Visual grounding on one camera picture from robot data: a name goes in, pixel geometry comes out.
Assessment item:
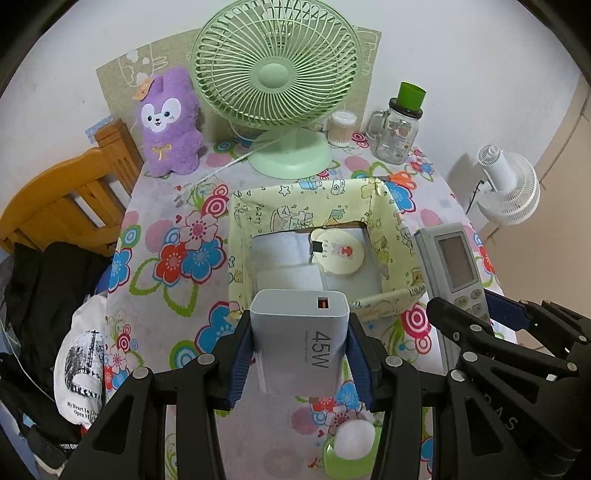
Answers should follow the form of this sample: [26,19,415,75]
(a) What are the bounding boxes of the white remote control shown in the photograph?
[416,222,491,370]

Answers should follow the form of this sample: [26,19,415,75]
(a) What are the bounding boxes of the white fan cable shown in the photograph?
[174,134,273,206]

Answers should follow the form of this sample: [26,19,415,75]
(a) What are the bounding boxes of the cotton swab jar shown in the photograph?
[327,111,360,148]

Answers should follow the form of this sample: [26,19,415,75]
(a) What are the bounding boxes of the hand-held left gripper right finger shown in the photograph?
[348,316,532,480]

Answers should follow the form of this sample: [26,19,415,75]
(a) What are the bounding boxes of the light green oval case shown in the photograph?
[323,427,384,480]

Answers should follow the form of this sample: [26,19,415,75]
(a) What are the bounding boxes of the white standing fan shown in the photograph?
[464,144,541,225]

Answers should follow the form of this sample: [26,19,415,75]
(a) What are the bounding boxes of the floral tablecloth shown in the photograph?
[95,124,518,480]

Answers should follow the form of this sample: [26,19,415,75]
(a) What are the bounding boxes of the orange scissors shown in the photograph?
[369,171,419,186]

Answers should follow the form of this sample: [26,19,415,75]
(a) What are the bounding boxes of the green plastic cup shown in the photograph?
[396,82,428,108]

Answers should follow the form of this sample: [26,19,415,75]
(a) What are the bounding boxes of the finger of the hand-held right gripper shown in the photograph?
[426,298,575,393]
[485,292,591,344]

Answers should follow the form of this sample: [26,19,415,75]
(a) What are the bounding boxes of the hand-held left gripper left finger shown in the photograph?
[62,314,254,480]

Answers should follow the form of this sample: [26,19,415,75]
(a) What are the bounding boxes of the dark clothes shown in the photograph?
[0,242,114,472]

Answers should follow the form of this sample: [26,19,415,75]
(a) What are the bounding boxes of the blue patterned paper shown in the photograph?
[85,117,114,139]

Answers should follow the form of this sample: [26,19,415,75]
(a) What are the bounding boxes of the yellow printed box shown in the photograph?
[228,176,428,324]

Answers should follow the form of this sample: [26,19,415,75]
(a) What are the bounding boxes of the green desk fan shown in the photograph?
[189,0,363,180]

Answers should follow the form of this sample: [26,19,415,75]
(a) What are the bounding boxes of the wooden chair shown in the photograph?
[0,119,145,257]

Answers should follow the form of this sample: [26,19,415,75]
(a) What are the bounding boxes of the white charger grey print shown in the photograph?
[249,289,352,398]

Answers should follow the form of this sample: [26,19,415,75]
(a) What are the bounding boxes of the small white round ball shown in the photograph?
[336,420,376,460]

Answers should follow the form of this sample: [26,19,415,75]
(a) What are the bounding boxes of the black fan cable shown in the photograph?
[466,178,485,213]

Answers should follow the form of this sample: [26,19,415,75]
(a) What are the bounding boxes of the white printed bag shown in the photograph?
[54,295,112,423]

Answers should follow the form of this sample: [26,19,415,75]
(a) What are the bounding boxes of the round cream compact mirror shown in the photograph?
[307,227,365,275]

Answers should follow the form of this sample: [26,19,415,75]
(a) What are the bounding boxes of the purple plush rabbit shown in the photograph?
[132,67,204,178]

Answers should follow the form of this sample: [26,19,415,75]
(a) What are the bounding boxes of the glass jar mug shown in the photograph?
[367,98,423,165]

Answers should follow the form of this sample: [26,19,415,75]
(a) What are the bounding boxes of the beige cabinet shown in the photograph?
[536,76,591,301]

